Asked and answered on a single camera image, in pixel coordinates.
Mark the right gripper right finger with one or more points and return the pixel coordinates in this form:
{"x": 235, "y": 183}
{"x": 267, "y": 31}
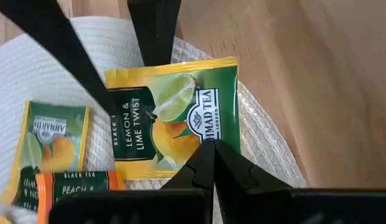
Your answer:
{"x": 236, "y": 174}

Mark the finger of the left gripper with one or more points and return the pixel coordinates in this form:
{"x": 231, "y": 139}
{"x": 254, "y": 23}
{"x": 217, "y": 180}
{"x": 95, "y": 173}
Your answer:
{"x": 155, "y": 31}
{"x": 56, "y": 40}

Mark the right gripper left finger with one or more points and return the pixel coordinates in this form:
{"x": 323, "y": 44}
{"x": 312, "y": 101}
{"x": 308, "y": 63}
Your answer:
{"x": 200, "y": 171}

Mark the green lemon tea sachet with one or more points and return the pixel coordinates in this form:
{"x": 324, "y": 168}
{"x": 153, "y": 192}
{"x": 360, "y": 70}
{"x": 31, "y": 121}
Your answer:
{"x": 49, "y": 146}
{"x": 174, "y": 102}

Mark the red peach tea sachet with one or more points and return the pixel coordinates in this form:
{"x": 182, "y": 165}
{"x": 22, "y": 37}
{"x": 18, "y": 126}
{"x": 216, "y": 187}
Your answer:
{"x": 78, "y": 183}

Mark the white round woven placemat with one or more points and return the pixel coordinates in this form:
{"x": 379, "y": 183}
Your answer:
{"x": 31, "y": 62}

